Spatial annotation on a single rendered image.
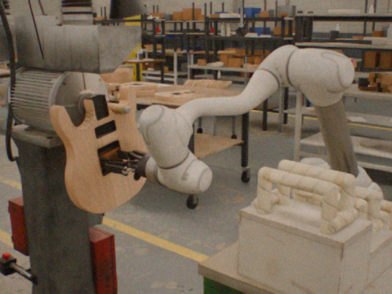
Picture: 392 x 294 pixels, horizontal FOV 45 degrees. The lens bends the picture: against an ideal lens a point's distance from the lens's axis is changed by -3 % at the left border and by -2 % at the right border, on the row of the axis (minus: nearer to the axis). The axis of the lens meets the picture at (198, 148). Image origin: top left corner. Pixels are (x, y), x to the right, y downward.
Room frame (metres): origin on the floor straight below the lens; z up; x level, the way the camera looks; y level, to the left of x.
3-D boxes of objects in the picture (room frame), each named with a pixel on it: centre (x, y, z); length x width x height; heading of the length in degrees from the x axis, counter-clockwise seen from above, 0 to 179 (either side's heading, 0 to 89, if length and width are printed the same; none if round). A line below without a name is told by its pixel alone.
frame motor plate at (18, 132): (1.89, 0.61, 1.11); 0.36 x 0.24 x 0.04; 50
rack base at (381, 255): (1.13, -0.35, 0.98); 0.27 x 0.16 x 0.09; 48
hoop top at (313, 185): (0.98, -0.21, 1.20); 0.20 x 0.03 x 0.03; 47
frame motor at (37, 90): (1.85, 0.55, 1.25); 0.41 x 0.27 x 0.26; 50
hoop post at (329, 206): (0.93, -0.27, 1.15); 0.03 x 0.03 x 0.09
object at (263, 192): (1.04, -0.15, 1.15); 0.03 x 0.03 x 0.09
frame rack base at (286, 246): (1.02, -0.25, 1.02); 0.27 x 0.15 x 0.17; 48
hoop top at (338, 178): (1.04, -0.27, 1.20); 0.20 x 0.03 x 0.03; 47
